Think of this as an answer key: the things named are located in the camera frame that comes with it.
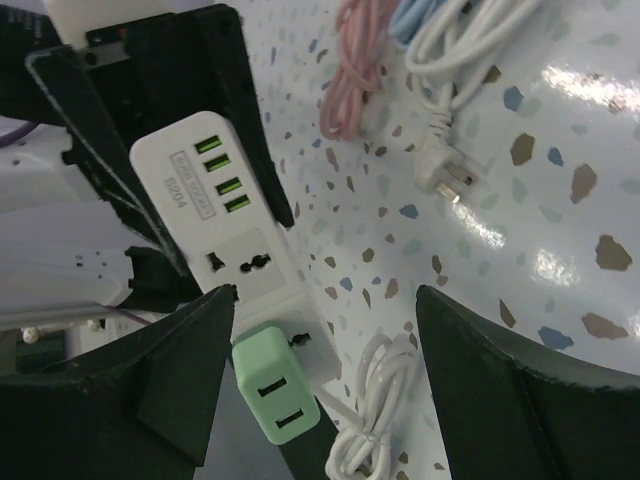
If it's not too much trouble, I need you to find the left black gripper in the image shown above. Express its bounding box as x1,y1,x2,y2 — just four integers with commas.
1,4,294,265

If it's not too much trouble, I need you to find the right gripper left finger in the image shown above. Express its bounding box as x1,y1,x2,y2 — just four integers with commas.
1,285,235,479

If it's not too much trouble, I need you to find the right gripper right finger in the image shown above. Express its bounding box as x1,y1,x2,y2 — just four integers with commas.
416,285,639,479

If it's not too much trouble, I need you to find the green plug adapter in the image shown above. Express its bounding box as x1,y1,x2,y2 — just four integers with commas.
232,325,321,446

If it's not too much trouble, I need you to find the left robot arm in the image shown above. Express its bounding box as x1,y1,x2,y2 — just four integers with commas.
1,1,294,327

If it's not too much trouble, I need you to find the pink cord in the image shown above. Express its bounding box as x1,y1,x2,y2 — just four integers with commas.
318,0,401,141

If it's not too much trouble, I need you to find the white cord of teal strip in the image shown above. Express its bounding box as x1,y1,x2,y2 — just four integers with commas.
403,0,544,205

